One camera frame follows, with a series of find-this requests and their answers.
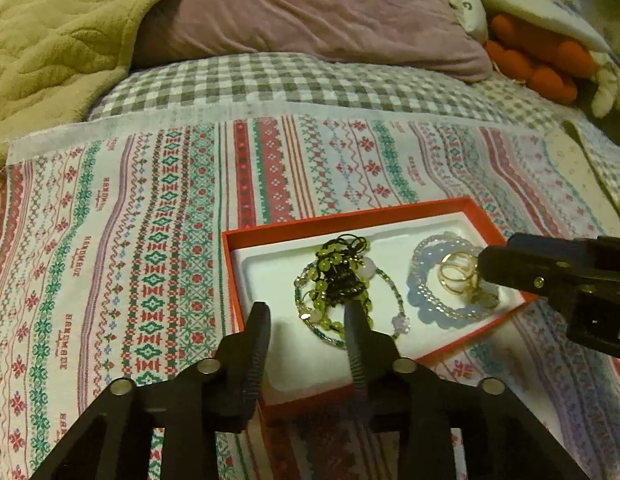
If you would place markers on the grey checkered bed sheet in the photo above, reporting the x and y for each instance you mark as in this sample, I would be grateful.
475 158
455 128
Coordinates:
290 82

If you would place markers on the red jewelry box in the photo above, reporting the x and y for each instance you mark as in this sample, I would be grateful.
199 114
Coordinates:
300 370

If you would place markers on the striped patterned cloth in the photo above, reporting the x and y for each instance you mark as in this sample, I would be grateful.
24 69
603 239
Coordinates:
115 270

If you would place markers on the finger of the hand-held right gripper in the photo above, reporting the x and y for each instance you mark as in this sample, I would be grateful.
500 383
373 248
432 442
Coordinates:
514 270
549 245

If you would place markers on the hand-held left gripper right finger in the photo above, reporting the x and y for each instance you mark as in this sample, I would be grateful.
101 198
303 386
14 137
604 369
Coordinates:
357 355

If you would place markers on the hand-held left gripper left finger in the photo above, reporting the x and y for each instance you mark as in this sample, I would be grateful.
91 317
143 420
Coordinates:
254 355

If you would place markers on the purple pillow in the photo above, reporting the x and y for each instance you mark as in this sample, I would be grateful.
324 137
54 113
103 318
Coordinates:
310 10

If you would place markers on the orange carrot plush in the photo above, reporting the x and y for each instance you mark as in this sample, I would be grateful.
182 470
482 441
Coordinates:
534 67

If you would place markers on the gold hoop rings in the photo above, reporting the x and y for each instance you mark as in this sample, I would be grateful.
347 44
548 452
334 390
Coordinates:
454 272

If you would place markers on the olive green blanket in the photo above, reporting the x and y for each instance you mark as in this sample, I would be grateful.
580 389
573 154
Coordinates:
50 45

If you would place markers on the beige spotted cloth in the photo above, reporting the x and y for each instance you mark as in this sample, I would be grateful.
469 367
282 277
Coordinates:
574 160

